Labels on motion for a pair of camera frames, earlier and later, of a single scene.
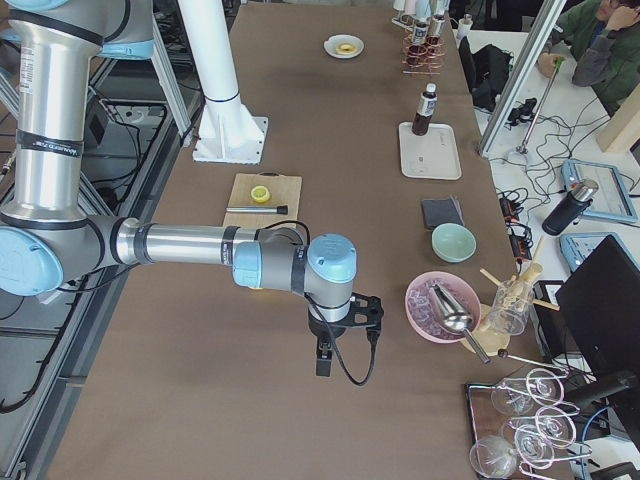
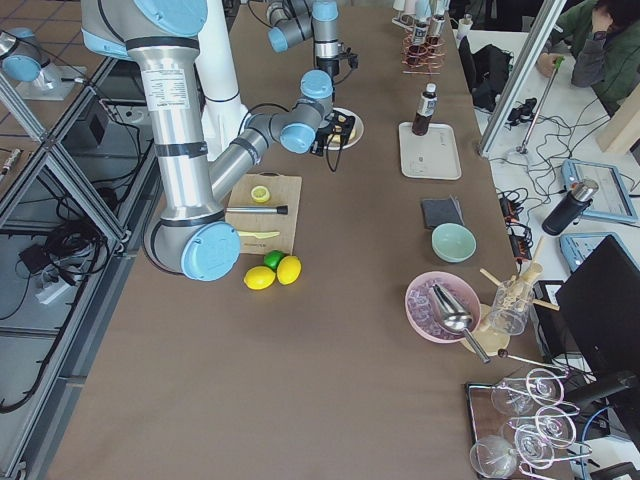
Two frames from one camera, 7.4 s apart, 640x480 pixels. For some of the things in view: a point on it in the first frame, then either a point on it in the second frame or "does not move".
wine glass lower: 533,446 does not move
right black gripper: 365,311 -> 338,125
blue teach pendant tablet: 612,200 does not move
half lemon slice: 260,194 does not move
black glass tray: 519,430 does not move
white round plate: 332,42 -> 358,125
